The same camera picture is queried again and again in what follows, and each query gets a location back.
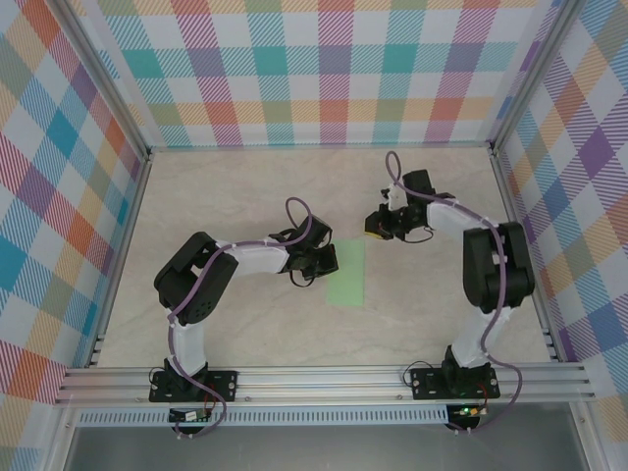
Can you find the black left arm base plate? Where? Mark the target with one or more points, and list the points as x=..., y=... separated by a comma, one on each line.
x=221, y=378

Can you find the aluminium frame post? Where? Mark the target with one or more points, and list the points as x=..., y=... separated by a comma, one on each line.
x=103, y=83
x=535, y=73

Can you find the aluminium frame leg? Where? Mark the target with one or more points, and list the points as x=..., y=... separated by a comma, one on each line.
x=61, y=441
x=586, y=436

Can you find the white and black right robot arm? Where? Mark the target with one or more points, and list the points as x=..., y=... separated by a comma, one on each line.
x=451, y=223

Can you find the aluminium frame crossbar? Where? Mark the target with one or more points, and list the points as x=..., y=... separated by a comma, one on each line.
x=319, y=146

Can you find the aluminium side rail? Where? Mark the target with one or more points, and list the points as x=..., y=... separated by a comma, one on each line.
x=521, y=245
x=122, y=245

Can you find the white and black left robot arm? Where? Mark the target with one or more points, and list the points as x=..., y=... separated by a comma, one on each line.
x=255, y=257

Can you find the light green paper sheet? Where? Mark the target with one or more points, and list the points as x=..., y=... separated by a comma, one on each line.
x=348, y=282

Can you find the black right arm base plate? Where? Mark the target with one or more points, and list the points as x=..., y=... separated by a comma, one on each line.
x=432, y=382

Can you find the small circuit board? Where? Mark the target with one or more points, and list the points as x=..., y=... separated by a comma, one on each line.
x=468, y=411
x=189, y=416

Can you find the left small circuit board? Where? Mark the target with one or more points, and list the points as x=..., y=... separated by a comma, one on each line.
x=189, y=416

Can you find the aluminium mounting rail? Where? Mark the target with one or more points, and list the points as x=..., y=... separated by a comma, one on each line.
x=319, y=385

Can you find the right small circuit board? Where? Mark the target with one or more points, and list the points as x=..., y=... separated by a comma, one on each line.
x=468, y=411

